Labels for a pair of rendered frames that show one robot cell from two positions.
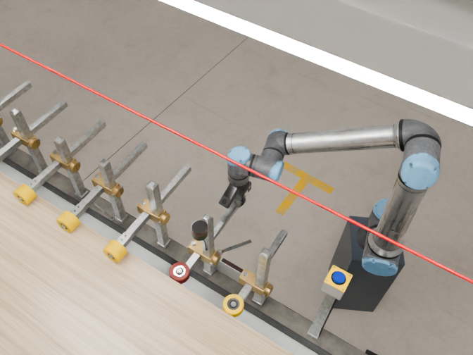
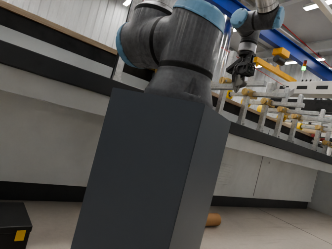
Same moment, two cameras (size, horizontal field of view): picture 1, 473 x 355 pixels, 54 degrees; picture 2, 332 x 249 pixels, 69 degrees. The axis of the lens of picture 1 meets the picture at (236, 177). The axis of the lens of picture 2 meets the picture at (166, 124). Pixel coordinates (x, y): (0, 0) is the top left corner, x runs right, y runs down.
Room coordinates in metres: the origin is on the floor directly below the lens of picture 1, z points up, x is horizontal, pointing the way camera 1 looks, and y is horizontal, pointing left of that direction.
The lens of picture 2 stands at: (1.41, -1.29, 0.53)
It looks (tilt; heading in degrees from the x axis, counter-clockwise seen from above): 1 degrees up; 114
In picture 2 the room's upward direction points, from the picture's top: 14 degrees clockwise
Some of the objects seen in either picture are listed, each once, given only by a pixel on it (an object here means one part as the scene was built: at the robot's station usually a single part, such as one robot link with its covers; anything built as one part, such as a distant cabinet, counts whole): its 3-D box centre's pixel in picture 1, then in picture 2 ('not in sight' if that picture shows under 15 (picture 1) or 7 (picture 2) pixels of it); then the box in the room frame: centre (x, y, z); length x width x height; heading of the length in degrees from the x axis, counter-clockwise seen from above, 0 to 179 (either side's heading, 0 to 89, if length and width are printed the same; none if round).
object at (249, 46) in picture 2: (238, 175); (247, 50); (1.18, -0.01, 1.05); 0.10 x 0.09 x 0.05; 59
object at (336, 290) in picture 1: (336, 283); not in sight; (0.65, -0.34, 1.18); 0.07 x 0.07 x 0.08; 60
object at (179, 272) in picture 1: (180, 276); not in sight; (0.81, 0.21, 0.85); 0.08 x 0.08 x 0.11
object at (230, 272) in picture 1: (218, 265); not in sight; (0.92, 0.07, 0.75); 0.26 x 0.01 x 0.10; 60
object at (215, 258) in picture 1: (203, 253); not in sight; (0.92, 0.12, 0.85); 0.14 x 0.06 x 0.05; 60
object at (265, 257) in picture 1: (261, 280); not in sight; (0.78, -0.11, 0.89); 0.04 x 0.04 x 0.48; 60
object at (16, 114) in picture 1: (32, 146); (281, 114); (1.42, 0.97, 0.90); 0.04 x 0.04 x 0.48; 60
